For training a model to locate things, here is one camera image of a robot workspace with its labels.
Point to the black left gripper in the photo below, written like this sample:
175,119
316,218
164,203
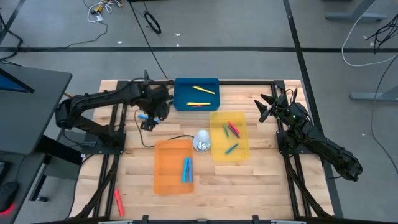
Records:
155,102

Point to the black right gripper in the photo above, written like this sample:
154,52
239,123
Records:
276,110

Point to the purple marker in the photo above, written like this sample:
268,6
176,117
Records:
234,131

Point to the green marker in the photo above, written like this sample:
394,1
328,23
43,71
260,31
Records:
225,130

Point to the orange translucent plastic bin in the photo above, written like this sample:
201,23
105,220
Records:
169,174

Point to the teal marker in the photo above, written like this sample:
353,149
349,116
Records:
232,148

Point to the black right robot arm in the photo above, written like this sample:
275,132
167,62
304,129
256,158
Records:
326,149

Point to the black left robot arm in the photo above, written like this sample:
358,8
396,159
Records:
102,95

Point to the blue plastic bin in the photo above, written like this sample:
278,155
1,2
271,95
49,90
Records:
182,93

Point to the white bulb chrome lamp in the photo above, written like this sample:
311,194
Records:
202,138

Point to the yellow translucent plastic bin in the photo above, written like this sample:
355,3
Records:
217,149

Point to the black desk leg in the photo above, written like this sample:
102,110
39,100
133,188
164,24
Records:
62,152

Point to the black beam with light strips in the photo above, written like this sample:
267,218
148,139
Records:
174,222

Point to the grey table foot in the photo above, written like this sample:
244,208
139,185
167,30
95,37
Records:
354,16
373,96

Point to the black desk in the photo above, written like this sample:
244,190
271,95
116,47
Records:
31,124

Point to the black computer monitor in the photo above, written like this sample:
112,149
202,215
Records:
9,84

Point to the black computer mouse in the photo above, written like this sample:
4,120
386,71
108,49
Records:
7,196

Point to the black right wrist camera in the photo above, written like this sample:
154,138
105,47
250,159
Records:
284,102

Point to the black metal table frame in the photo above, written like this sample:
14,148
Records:
281,150

